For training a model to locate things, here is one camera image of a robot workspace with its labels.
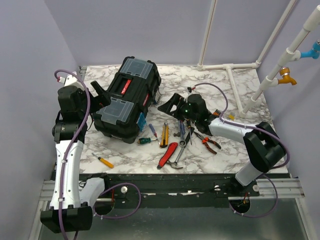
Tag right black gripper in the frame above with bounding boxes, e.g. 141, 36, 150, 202
157, 93, 198, 123

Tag black plastic toolbox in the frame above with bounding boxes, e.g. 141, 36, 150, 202
92, 56, 162, 144

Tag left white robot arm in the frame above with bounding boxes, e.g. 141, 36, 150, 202
40, 69, 111, 238

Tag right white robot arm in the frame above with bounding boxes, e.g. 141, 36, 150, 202
158, 93, 287, 196

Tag yellow utility knife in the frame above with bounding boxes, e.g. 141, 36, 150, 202
160, 122, 169, 148

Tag ratchet wrench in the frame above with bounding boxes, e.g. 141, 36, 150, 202
178, 131, 190, 147

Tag orange black pliers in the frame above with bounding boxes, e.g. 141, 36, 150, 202
194, 132, 222, 155

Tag green stubby screwdriver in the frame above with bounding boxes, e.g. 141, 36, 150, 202
138, 137, 158, 145

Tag steel claw hammer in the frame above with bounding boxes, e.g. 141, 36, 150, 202
167, 147, 185, 170

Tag orange pipe tap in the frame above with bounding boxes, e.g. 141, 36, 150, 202
278, 67, 297, 86

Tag blue pipe fitting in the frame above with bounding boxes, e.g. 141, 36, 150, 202
300, 39, 320, 60

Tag black yellow wire stripper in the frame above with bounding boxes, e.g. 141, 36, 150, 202
183, 109, 198, 123

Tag blue clear-handled screwdriver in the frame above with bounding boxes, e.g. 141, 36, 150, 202
148, 123, 158, 138

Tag orange handled screwdriver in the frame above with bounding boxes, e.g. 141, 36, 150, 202
92, 153, 114, 169

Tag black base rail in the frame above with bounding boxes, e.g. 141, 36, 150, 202
49, 172, 293, 208

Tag aluminium frame rail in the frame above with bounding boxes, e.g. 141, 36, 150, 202
39, 176, 305, 205

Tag white pvc pipe frame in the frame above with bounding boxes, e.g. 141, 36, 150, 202
196, 0, 320, 118

